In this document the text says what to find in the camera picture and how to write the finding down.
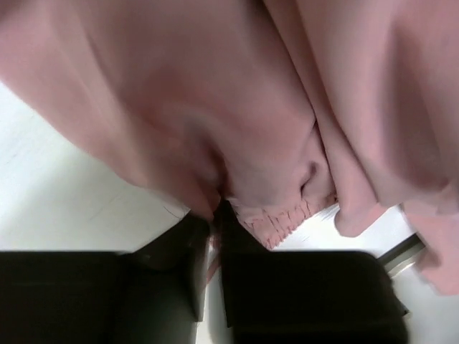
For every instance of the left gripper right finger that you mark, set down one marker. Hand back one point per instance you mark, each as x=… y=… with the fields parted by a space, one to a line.
x=303 y=296

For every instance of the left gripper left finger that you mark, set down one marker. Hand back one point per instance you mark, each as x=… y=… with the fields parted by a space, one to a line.
x=153 y=295

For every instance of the pink trousers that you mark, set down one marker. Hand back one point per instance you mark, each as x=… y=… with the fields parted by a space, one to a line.
x=280 y=107

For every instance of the aluminium front rail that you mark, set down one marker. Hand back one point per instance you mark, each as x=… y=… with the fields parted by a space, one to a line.
x=403 y=255

